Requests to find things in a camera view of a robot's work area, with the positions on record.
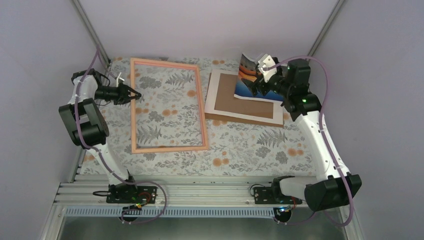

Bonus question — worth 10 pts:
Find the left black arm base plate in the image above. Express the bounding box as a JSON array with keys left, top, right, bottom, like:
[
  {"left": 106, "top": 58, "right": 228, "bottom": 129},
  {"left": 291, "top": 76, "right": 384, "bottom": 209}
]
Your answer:
[{"left": 106, "top": 185, "right": 158, "bottom": 205}]

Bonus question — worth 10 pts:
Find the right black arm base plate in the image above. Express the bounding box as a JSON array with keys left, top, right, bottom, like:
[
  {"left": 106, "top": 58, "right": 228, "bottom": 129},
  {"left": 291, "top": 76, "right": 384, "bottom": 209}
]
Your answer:
[{"left": 252, "top": 186, "right": 303, "bottom": 205}]

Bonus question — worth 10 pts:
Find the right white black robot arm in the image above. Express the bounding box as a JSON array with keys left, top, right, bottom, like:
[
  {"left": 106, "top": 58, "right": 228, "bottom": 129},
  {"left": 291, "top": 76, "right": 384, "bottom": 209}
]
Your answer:
[{"left": 247, "top": 54, "right": 362, "bottom": 212}]

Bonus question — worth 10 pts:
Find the sunset lake photo print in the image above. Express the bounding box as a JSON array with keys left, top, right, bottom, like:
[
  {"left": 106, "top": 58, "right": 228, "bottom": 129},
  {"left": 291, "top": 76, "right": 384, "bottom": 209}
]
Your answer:
[{"left": 234, "top": 53, "right": 283, "bottom": 103}]

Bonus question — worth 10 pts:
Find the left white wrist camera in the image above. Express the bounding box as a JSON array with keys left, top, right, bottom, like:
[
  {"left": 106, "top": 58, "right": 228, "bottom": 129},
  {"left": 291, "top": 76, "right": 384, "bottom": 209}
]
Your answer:
[{"left": 115, "top": 72, "right": 125, "bottom": 86}]

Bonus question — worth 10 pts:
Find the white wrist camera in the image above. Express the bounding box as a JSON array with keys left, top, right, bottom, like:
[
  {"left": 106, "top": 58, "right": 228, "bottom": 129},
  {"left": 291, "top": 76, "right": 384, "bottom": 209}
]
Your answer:
[
  {"left": 115, "top": 72, "right": 125, "bottom": 86},
  {"left": 257, "top": 54, "right": 278, "bottom": 76}
]

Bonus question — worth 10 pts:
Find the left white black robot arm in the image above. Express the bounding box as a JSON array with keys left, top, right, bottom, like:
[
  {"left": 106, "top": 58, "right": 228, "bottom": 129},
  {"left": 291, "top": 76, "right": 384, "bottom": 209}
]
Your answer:
[{"left": 58, "top": 68, "right": 142, "bottom": 203}]

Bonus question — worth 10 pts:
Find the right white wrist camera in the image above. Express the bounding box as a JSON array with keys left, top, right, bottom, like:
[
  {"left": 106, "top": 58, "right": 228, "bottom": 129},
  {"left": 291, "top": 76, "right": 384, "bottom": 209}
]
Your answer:
[{"left": 257, "top": 54, "right": 278, "bottom": 76}]

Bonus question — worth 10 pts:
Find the grey slotted cable duct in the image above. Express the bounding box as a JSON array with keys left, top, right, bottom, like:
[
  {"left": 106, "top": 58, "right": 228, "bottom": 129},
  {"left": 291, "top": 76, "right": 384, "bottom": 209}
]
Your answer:
[{"left": 64, "top": 206, "right": 275, "bottom": 218}]

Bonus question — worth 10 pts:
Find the aluminium mounting rail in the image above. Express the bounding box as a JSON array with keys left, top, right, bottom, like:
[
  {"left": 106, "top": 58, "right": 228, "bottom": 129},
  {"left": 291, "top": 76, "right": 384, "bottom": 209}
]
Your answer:
[{"left": 53, "top": 174, "right": 353, "bottom": 208}]

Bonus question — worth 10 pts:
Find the brown frame backing board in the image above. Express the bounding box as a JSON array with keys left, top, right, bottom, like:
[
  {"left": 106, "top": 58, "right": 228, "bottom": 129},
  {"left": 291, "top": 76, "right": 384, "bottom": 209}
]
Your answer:
[{"left": 204, "top": 69, "right": 284, "bottom": 127}]

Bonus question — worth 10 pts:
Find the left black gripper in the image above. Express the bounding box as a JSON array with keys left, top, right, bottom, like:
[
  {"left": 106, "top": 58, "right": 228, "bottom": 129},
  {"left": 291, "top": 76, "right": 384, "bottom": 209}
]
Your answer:
[{"left": 94, "top": 83, "right": 141, "bottom": 105}]

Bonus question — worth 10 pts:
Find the pink wooden picture frame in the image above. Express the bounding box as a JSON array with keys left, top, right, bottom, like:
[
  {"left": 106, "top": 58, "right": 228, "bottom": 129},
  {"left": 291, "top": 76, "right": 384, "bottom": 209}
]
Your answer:
[{"left": 130, "top": 57, "right": 209, "bottom": 154}]

